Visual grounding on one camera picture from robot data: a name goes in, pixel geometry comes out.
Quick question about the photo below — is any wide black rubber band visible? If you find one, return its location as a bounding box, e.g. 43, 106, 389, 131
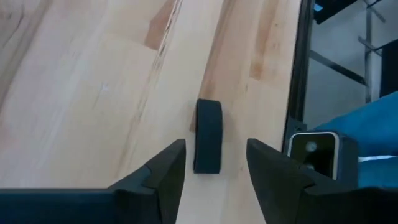
192, 98, 224, 175

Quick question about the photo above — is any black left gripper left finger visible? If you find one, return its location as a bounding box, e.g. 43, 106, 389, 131
0, 139, 187, 224

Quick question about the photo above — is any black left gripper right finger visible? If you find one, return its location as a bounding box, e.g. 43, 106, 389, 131
246, 138, 398, 224

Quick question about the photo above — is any black aluminium table frame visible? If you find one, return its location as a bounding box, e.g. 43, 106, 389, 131
280, 0, 315, 154

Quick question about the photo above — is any black table-level camera box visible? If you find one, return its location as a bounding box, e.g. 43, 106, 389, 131
285, 130, 359, 189

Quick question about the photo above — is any blue fabric seat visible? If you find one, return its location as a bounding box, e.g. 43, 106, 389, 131
313, 91, 398, 189

